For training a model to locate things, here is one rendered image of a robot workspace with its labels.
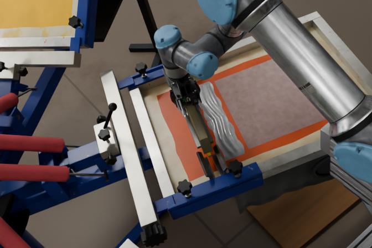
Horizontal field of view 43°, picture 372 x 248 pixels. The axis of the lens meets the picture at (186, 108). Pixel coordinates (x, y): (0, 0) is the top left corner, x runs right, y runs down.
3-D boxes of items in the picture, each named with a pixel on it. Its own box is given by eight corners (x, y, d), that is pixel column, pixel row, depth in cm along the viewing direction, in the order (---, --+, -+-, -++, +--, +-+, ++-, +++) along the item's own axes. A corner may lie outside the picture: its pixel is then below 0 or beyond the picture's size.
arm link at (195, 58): (226, 41, 124) (197, 26, 130) (196, 67, 120) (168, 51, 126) (230, 62, 130) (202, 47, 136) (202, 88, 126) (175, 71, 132)
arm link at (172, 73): (159, 57, 140) (185, 47, 140) (163, 67, 143) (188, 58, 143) (166, 73, 135) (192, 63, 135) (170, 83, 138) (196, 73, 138)
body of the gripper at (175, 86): (180, 112, 146) (170, 86, 137) (172, 93, 152) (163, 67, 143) (203, 103, 146) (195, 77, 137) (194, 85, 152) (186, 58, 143)
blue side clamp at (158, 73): (202, 62, 186) (199, 49, 181) (206, 70, 183) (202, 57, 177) (130, 89, 185) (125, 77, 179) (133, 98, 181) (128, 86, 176)
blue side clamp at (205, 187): (258, 171, 149) (255, 159, 144) (264, 184, 145) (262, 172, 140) (169, 207, 148) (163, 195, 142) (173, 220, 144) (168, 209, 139)
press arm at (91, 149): (119, 141, 162) (115, 132, 159) (123, 154, 158) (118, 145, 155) (72, 159, 162) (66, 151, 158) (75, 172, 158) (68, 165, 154)
